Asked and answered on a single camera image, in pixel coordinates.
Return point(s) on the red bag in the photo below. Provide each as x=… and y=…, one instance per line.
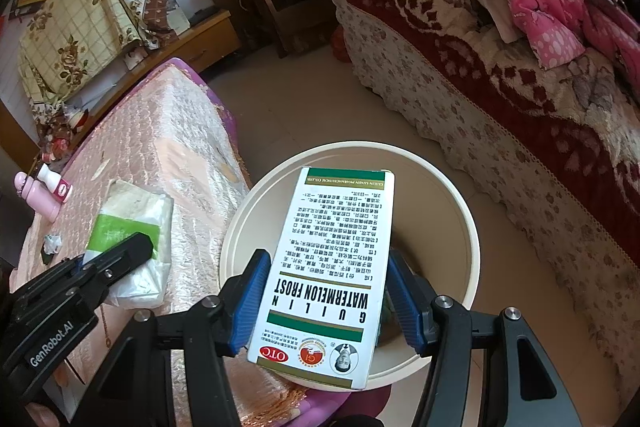
x=340, y=44

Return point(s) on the bed with red floral blanket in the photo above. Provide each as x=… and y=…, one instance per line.
x=500, y=107

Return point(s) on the wooden low cabinet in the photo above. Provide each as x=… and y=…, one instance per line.
x=210, y=39

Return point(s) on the white bottle pink label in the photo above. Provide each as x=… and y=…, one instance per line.
x=55, y=184

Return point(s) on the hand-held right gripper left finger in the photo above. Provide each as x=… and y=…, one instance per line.
x=250, y=302

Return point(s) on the dark green packet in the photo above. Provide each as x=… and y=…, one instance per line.
x=46, y=258

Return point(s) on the brown floral cloth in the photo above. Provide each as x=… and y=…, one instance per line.
x=165, y=12

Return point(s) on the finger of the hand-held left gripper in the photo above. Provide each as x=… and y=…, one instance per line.
x=125, y=257

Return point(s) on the white green medicine box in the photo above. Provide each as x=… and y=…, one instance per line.
x=325, y=267

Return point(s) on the small black device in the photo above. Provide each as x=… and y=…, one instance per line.
x=203, y=13

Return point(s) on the cream plastic bin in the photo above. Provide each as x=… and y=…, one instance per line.
x=430, y=217

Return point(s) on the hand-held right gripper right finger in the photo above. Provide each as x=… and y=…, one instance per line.
x=406, y=302

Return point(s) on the crumpled grey wrapper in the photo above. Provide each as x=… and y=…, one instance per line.
x=52, y=243

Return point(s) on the yellow floral blanket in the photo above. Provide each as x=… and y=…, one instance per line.
x=85, y=32

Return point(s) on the person's left hand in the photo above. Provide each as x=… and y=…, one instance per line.
x=45, y=416

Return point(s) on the white tissue pack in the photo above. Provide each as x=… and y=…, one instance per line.
x=135, y=217

